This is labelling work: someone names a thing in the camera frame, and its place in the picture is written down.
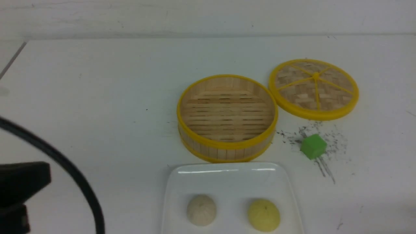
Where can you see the yellow steamed bun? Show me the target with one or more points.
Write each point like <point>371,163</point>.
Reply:
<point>263,215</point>

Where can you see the yellow bamboo steamer lid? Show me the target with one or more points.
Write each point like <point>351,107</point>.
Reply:
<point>313,89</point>

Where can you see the yellow bamboo steamer basket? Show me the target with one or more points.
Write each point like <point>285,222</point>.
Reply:
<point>227,118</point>

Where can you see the white steamed bun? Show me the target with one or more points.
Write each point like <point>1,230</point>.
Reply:
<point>201,210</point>

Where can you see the white rectangular plate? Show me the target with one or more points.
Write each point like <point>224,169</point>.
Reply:
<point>233,187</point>

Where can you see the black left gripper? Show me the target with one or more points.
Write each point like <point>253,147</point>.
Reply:
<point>18,183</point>

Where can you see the green cube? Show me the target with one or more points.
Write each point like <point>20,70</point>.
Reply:
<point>313,146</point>

